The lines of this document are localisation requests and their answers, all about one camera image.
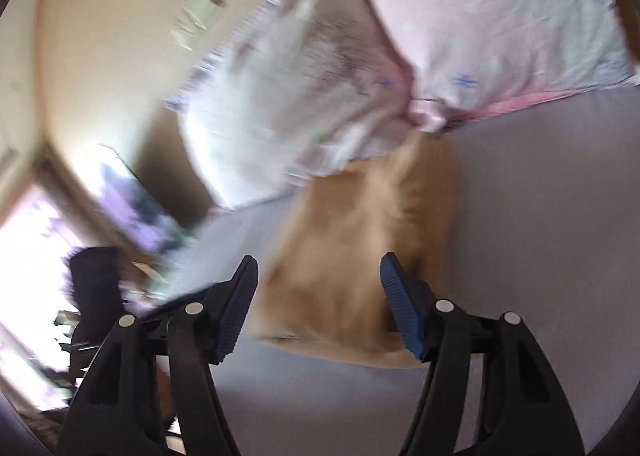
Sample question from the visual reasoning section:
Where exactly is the pink printed pillow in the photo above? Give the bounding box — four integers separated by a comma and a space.
299, 0, 636, 133

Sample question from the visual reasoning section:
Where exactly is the white printed pillow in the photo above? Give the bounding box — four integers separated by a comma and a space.
162, 0, 421, 211

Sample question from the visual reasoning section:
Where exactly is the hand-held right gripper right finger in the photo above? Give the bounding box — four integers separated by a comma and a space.
379, 252, 586, 456

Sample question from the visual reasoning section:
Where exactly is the purple cloth pile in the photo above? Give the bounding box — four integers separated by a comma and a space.
97, 163, 193, 267

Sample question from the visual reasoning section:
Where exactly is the dark office chair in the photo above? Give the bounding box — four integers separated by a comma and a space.
54, 246, 132, 382

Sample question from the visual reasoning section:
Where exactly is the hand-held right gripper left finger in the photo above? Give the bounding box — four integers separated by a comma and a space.
56, 255, 260, 456

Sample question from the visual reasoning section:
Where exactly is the lavender bed sheet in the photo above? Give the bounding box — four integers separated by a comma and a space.
150, 84, 640, 456

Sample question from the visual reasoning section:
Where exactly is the tan small garment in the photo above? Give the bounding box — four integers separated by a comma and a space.
248, 135, 461, 370

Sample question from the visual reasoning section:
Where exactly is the white wall fixture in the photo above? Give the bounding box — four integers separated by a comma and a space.
170, 0, 226, 50

